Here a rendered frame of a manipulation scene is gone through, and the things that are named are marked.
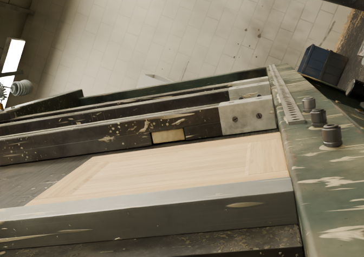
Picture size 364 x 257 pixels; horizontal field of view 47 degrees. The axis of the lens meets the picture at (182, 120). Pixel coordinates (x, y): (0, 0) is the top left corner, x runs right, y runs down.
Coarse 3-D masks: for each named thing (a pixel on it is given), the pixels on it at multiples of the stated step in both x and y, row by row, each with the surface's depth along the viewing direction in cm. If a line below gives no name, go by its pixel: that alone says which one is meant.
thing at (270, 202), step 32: (160, 192) 54; (192, 192) 52; (224, 192) 50; (256, 192) 48; (288, 192) 46; (0, 224) 54; (32, 224) 53; (64, 224) 52; (96, 224) 51; (128, 224) 51; (160, 224) 50; (192, 224) 49; (224, 224) 48; (256, 224) 48; (288, 224) 47
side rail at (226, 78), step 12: (240, 72) 230; (252, 72) 228; (264, 72) 227; (168, 84) 238; (180, 84) 237; (192, 84) 236; (204, 84) 234; (216, 84) 233; (96, 96) 247; (108, 96) 246; (120, 96) 244; (132, 96) 243
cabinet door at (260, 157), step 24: (192, 144) 87; (216, 144) 83; (240, 144) 80; (264, 144) 77; (96, 168) 82; (120, 168) 80; (144, 168) 76; (168, 168) 73; (192, 168) 71; (216, 168) 68; (240, 168) 66; (264, 168) 63; (48, 192) 71; (72, 192) 69; (96, 192) 66; (120, 192) 64; (144, 192) 62
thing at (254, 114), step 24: (264, 96) 100; (120, 120) 104; (144, 120) 101; (168, 120) 100; (192, 120) 99; (216, 120) 98; (240, 120) 97; (264, 120) 96; (0, 144) 110; (24, 144) 108; (48, 144) 107; (72, 144) 106; (96, 144) 105; (120, 144) 104; (144, 144) 103
